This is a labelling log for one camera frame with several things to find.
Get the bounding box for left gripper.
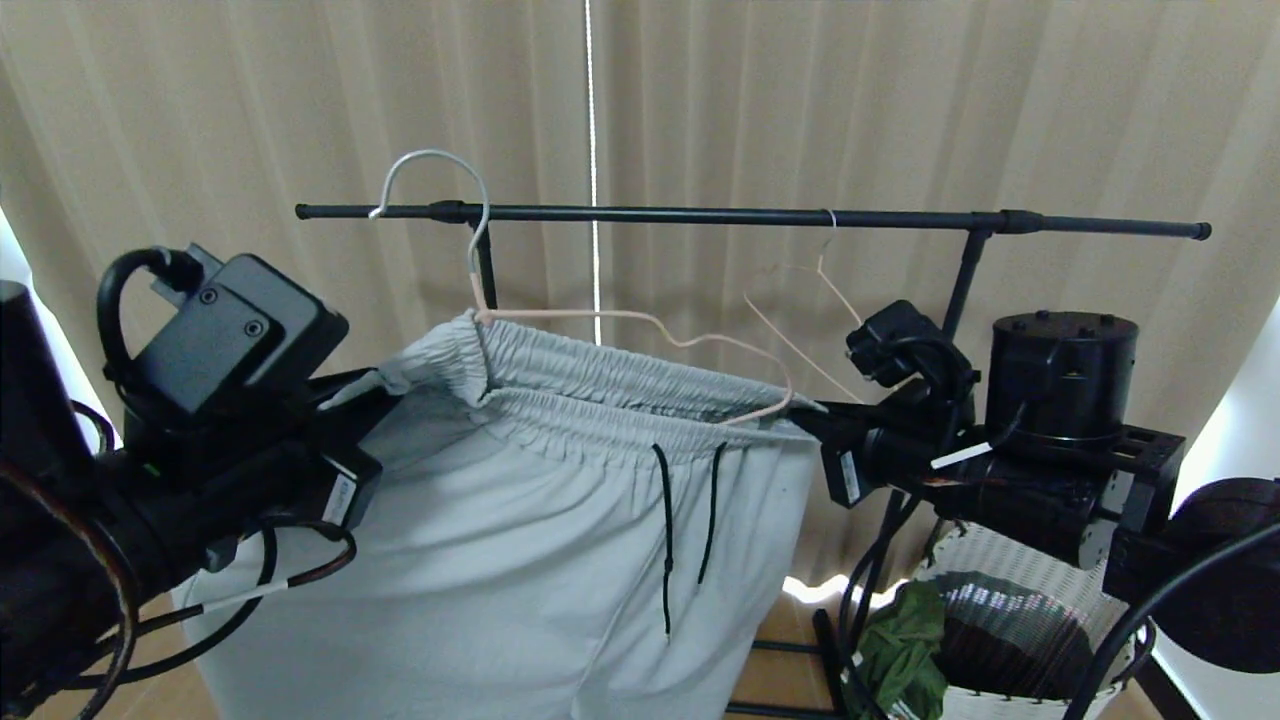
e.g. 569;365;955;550
100;372;386;601

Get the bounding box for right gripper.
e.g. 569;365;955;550
820;420;1138;571

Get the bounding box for pale grey shorts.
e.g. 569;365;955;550
175;310;826;720

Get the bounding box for white laundry basket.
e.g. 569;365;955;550
845;520;1151;720

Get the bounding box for black clothes rack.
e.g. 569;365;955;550
295;200;1213;720

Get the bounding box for green garment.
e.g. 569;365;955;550
855;580;949;720

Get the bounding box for beige curtain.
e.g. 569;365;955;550
0;0;1280;601

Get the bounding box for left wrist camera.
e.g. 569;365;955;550
97;245;351;421

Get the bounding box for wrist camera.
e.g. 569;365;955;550
97;245;351;421
845;300;978;411

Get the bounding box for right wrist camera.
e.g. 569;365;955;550
845;300;978;411

